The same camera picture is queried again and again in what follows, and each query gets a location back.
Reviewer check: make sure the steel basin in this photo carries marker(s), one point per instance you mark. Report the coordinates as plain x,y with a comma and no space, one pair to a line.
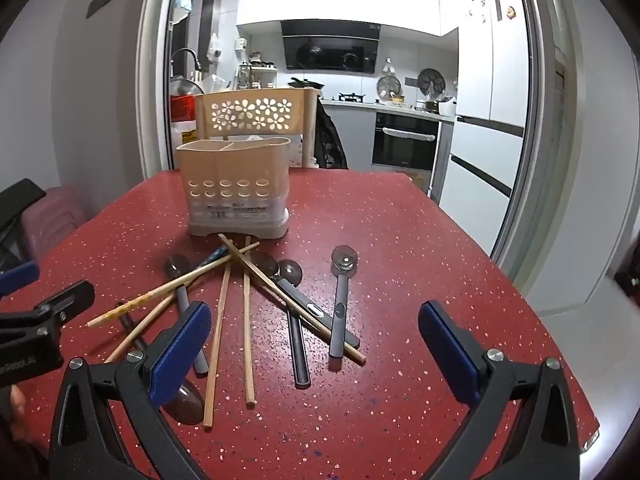
182,87

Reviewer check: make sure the sliding glass door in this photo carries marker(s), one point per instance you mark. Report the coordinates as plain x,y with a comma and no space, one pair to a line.
550,160

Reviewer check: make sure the black built-in oven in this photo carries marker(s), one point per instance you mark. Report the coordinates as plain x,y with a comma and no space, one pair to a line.
405,140

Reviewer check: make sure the round metal strainer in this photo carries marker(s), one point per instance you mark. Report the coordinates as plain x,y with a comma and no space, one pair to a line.
388,86

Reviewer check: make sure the black range hood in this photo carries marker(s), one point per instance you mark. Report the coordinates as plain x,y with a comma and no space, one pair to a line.
330,47

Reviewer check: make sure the white wall cabinets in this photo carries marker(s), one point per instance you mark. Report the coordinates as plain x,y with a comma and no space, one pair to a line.
340,0

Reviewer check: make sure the beige flower-cutout storage rack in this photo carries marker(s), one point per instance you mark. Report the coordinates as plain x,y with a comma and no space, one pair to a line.
250,110

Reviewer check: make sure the white spice rack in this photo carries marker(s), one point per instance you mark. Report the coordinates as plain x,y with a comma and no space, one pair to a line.
257,77

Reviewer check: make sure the white floor mop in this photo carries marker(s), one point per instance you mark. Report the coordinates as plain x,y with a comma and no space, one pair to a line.
434,160

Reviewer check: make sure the gas stove burner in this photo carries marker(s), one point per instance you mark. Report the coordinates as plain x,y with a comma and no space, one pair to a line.
351,96

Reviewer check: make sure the dark round steamer tray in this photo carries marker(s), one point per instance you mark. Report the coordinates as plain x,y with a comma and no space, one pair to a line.
431,81

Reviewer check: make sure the black chair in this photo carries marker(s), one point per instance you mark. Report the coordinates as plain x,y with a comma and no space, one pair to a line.
20,200

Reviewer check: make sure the beige plastic utensil holder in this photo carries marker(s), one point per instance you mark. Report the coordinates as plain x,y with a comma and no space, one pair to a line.
230,180

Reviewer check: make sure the white refrigerator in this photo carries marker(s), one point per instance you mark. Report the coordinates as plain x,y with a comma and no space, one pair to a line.
485,135

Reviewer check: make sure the pink plastic stool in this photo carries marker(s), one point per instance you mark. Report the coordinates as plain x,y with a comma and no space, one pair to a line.
55,220

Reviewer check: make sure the grey kitchen counter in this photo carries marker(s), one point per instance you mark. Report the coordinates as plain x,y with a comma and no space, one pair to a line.
355,130

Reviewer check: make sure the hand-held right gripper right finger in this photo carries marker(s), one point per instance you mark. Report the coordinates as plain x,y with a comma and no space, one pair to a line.
445,350

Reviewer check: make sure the blue patterned chopstick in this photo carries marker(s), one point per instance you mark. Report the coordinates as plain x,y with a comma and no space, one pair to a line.
215,258

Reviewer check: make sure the white rice cooker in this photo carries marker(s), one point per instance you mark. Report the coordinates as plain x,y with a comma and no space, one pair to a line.
447,106

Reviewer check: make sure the white hanging plastic bag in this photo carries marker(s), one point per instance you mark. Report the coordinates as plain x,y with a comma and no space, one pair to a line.
214,47

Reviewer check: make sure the dark wall switch panel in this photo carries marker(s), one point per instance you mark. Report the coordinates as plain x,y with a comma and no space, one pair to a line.
101,3

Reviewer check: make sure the black hanging bag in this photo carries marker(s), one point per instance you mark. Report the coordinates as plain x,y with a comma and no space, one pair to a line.
330,140

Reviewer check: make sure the black wok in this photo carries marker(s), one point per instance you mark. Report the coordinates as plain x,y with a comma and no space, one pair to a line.
305,83

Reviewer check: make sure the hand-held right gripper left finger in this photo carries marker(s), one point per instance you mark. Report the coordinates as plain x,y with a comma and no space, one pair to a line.
182,355

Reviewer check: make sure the red plastic basket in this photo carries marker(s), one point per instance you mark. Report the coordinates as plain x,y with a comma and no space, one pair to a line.
182,108

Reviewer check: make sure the person's left hand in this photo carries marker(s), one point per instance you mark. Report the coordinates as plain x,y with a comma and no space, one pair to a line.
17,402

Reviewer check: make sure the plain wooden chopstick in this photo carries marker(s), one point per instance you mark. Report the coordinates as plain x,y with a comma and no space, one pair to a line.
135,335
247,320
320,323
217,345

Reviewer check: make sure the yellow oil bottle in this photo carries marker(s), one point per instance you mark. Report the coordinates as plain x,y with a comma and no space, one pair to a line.
189,136

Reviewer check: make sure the curved kitchen faucet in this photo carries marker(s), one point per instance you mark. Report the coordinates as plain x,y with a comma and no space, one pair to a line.
186,55

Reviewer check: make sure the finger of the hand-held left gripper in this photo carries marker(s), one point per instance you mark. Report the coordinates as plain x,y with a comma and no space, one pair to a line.
67,300
20,276

